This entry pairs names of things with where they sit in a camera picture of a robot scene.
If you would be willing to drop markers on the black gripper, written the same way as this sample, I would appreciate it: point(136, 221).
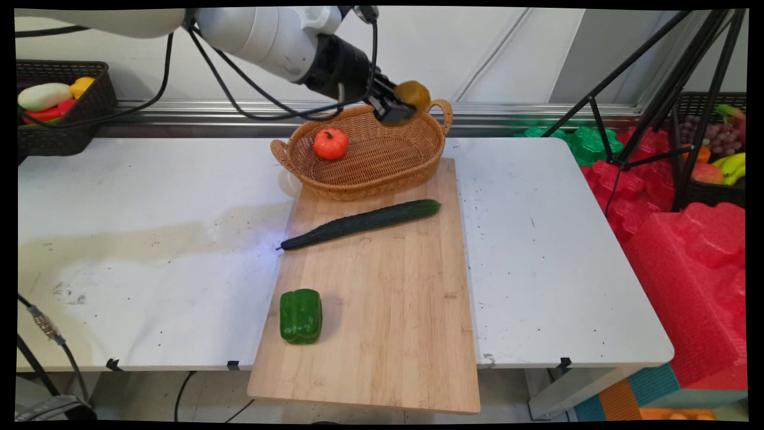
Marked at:
point(343, 68)

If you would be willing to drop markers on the brown yellow toy potato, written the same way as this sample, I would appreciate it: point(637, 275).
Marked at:
point(416, 92)

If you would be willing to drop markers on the red tomato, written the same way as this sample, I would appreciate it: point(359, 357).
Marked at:
point(330, 144)

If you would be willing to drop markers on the long dark green cucumber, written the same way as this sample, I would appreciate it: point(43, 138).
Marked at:
point(364, 223)

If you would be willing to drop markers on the green foam piece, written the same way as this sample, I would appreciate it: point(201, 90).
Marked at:
point(588, 146)

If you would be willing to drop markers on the green toy bell pepper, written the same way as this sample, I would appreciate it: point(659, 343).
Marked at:
point(301, 316)

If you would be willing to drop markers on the wooden cutting board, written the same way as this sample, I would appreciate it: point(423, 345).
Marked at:
point(382, 334)

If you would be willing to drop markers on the small red foam stack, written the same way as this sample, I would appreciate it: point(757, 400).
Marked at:
point(632, 191)

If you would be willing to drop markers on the black tripod stand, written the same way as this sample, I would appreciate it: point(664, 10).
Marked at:
point(668, 95)

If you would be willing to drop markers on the yellow toy bell pepper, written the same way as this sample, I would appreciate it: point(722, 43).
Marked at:
point(82, 86)

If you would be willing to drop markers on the dark woven vegetable basket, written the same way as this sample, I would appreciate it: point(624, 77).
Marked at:
point(83, 137)

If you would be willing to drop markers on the pink orange toy peach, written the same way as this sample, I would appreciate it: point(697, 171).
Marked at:
point(707, 174)

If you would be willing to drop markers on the red toy bell pepper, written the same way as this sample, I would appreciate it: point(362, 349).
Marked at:
point(57, 111)

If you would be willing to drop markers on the dark woven fruit basket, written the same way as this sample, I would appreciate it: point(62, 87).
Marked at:
point(710, 194)

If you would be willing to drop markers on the purple toy grapes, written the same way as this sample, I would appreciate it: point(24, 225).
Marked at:
point(722, 138)

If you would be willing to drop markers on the grey table leg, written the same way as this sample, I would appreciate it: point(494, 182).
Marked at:
point(573, 391)

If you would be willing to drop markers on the white toy radish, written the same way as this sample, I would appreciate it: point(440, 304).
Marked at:
point(45, 95)

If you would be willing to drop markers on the yellow toy bananas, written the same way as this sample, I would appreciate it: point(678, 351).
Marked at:
point(733, 166)

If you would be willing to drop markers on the large red foam block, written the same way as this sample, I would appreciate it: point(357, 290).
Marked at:
point(692, 286)

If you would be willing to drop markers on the teal and orange box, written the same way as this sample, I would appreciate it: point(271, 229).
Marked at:
point(656, 391)

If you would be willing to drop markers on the grey metal base equipment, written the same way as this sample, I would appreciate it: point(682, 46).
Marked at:
point(54, 409)

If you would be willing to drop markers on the silver metal wall rail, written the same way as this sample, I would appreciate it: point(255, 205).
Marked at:
point(239, 113)

